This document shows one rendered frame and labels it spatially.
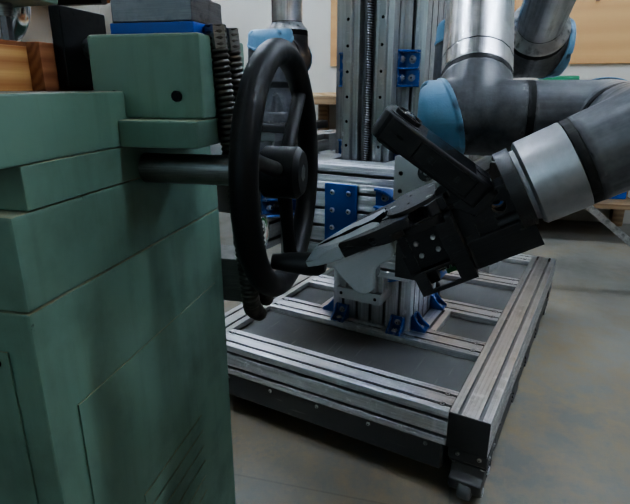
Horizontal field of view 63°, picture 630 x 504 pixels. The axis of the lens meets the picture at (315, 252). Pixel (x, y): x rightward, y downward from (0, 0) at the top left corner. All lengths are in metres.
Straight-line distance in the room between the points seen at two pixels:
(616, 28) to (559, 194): 3.58
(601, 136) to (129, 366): 0.55
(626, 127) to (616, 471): 1.21
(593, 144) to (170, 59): 0.42
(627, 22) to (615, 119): 3.58
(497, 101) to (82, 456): 0.56
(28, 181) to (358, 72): 0.99
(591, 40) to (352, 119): 2.78
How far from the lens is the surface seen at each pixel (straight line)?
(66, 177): 0.55
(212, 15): 0.67
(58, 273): 0.55
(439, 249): 0.47
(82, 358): 0.60
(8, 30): 0.76
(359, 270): 0.49
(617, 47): 4.01
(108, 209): 0.61
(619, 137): 0.45
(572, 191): 0.45
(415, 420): 1.25
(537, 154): 0.45
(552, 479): 1.48
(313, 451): 1.44
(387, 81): 1.33
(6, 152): 0.50
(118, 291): 0.64
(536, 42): 1.12
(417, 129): 0.45
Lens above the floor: 0.90
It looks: 18 degrees down
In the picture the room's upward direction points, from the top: straight up
